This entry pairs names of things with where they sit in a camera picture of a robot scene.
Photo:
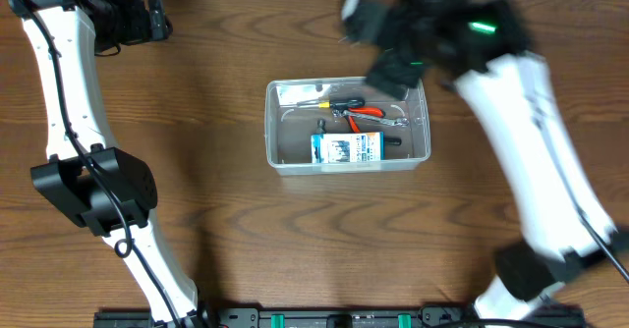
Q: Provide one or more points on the red-handled pliers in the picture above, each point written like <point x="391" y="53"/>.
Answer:
<point x="366" y="110"/>

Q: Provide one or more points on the small black-handled hammer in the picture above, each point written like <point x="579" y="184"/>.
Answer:
<point x="394" y="141"/>

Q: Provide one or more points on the black yellow screwdriver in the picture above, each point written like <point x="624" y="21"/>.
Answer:
<point x="339" y="104"/>

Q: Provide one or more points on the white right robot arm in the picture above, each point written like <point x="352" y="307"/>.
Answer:
<point x="485" y="49"/>

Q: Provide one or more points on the silver combination wrench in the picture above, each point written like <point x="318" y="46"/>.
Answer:
<point x="399" y="122"/>

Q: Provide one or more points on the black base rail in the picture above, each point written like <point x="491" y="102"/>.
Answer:
<point x="424" y="317"/>

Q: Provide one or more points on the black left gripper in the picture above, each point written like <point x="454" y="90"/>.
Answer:
<point x="157" y="19"/>

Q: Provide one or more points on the clear plastic container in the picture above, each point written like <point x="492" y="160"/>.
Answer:
<point x="288" y="128"/>

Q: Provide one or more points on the blue white screwdriver box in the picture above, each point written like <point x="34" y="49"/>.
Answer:
<point x="347" y="148"/>

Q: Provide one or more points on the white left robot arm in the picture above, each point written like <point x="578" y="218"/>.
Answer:
<point x="86" y="175"/>

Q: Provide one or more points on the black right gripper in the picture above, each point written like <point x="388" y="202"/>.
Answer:
<point x="392" y="65"/>

